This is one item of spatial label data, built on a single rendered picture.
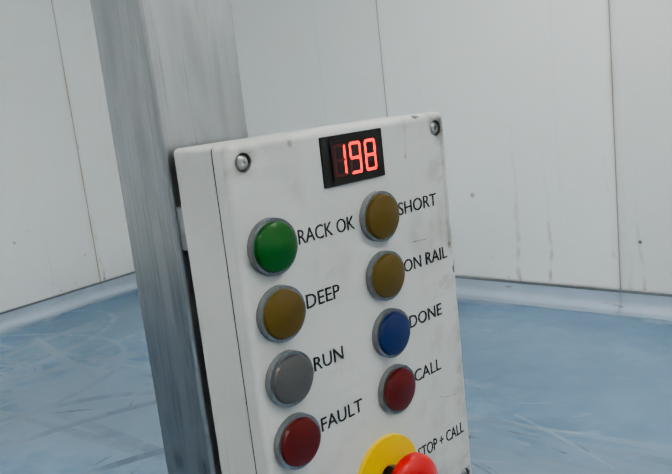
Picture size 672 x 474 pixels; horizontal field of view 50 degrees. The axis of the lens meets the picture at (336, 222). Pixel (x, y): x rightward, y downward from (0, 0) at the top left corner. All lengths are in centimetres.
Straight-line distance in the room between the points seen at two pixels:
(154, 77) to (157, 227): 9
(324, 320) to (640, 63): 295
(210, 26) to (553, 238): 316
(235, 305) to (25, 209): 415
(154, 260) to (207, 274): 6
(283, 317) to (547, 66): 310
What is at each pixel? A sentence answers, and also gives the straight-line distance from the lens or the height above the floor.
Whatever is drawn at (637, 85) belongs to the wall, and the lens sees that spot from 329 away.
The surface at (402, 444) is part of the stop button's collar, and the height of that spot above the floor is 89.
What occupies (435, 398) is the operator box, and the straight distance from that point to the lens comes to 49.
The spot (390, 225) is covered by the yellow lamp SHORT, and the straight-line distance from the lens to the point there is 42.
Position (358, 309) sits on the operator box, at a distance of 42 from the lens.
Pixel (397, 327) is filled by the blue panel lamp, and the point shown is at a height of 96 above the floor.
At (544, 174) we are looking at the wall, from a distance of 347.
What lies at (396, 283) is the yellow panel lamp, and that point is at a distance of 43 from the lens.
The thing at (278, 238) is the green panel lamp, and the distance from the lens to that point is 36.
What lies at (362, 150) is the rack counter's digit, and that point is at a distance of 41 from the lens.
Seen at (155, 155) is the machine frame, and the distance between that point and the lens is 41.
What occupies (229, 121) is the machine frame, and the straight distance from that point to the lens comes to 43.
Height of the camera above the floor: 110
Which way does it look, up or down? 10 degrees down
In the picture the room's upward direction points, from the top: 6 degrees counter-clockwise
